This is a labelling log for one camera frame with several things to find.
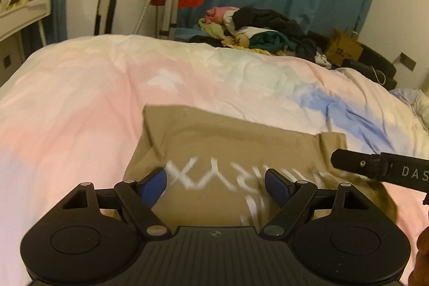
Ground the pile of mixed clothes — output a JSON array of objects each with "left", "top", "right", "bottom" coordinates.
[{"left": 198, "top": 6, "right": 332, "bottom": 67}]

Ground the blue cloth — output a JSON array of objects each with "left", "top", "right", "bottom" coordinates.
[{"left": 174, "top": 27, "right": 202, "bottom": 39}]

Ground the light blue pillow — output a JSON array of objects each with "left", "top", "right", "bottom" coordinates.
[{"left": 390, "top": 88, "right": 429, "bottom": 126}]

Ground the black sofa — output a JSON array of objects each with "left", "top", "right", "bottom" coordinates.
[{"left": 189, "top": 31, "right": 398, "bottom": 90}]

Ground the tan printed t-shirt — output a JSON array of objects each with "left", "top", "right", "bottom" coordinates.
[{"left": 124, "top": 104, "right": 398, "bottom": 229}]

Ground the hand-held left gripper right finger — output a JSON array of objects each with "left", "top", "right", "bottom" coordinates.
[{"left": 261, "top": 169, "right": 364, "bottom": 237}]

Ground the pastel pink bed blanket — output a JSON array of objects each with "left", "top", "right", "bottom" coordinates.
[{"left": 0, "top": 34, "right": 429, "bottom": 286}]

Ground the dark wall switch plate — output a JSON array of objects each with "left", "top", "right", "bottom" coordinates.
[{"left": 399, "top": 52, "right": 417, "bottom": 70}]

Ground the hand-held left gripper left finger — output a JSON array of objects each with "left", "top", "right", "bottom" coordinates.
[{"left": 62, "top": 169, "right": 170, "bottom": 237}]

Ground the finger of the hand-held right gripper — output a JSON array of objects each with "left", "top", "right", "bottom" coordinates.
[{"left": 330, "top": 148, "right": 384, "bottom": 177}]

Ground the person's right hand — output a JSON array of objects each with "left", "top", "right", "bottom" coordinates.
[{"left": 416, "top": 227, "right": 429, "bottom": 256}]

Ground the brown paper bag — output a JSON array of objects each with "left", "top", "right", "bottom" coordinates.
[{"left": 326, "top": 27, "right": 364, "bottom": 67}]

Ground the white vanity desk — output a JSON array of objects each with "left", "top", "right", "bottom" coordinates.
[{"left": 0, "top": 0, "right": 52, "bottom": 87}]

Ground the white cord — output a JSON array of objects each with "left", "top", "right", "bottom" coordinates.
[{"left": 370, "top": 66, "right": 386, "bottom": 84}]

